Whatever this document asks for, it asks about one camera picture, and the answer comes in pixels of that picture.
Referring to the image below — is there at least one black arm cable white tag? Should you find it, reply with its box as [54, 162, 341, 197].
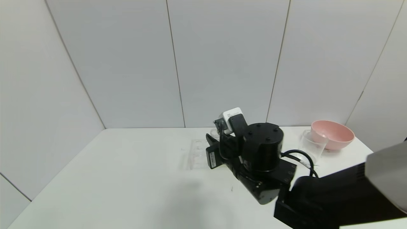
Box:
[281, 149, 319, 178]

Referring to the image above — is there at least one pink bowl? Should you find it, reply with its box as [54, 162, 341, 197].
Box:
[311, 120, 355, 150]

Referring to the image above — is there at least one clear acrylic test tube rack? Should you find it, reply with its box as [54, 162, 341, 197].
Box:
[189, 138, 211, 170]

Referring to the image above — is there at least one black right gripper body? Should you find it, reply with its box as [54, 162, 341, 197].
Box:
[206, 141, 238, 170]

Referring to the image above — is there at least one clear plastic beaker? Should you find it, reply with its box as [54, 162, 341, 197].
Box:
[300, 130, 328, 164]

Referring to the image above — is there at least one thin black camera cable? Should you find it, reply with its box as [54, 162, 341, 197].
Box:
[219, 126, 231, 160]

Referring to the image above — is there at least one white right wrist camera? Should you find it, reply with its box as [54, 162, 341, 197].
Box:
[214, 108, 249, 135]

